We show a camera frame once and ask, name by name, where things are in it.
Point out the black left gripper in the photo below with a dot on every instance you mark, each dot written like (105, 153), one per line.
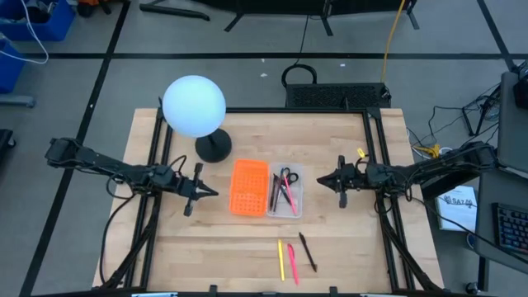
(183, 183)

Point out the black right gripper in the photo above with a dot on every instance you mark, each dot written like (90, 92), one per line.
(354, 175)

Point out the clear plastic supply box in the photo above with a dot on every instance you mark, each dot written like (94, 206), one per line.
(299, 198)

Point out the orange plastic basket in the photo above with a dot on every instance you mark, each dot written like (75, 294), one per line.
(247, 187)

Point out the pink pencil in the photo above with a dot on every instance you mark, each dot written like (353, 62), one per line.
(290, 198)

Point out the pink highlighter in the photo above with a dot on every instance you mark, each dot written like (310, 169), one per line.
(292, 264)

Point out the yellow highlighter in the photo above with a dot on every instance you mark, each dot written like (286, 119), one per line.
(281, 260)

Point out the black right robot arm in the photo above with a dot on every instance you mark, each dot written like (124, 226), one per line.
(433, 169)

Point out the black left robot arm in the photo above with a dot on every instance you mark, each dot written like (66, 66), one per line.
(103, 163)

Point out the yellow tag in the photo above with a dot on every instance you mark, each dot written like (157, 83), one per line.
(361, 152)

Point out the black perforated computer case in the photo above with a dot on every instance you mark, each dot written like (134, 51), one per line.
(338, 95)

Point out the white globe lamp black base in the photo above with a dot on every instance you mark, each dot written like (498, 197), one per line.
(194, 105)

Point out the white printed booklet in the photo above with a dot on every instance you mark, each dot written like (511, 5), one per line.
(458, 214)

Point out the dark grey desk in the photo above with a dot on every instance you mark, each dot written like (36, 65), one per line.
(488, 194)

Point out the black metal bar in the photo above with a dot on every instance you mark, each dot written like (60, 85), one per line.
(173, 11)

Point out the black backlit keyboard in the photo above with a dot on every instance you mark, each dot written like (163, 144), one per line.
(513, 229)

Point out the light grey desk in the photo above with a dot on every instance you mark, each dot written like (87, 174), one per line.
(513, 132)

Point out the grey metal foot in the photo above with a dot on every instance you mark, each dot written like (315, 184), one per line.
(16, 101)

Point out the blue plastic bin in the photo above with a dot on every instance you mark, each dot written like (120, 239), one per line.
(57, 24)
(8, 70)

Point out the black aluminium table frame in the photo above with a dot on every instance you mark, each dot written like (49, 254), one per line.
(288, 110)

